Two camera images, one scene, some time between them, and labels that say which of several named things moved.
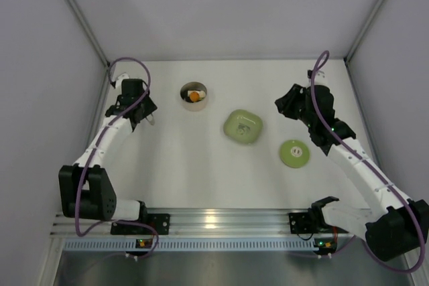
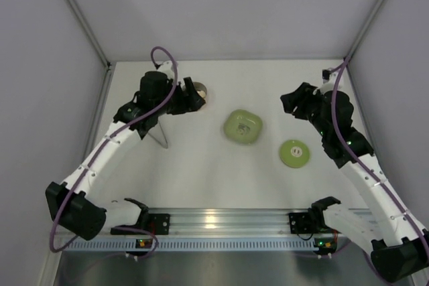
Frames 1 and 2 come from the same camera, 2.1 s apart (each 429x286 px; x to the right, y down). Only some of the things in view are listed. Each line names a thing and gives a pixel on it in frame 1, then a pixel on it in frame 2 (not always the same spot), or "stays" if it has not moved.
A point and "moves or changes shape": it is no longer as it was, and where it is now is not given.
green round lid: (294, 153) stays
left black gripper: (143, 110) to (183, 99)
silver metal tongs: (151, 118) moves or changes shape
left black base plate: (160, 222) stays
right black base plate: (310, 222) stays
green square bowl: (242, 126) stays
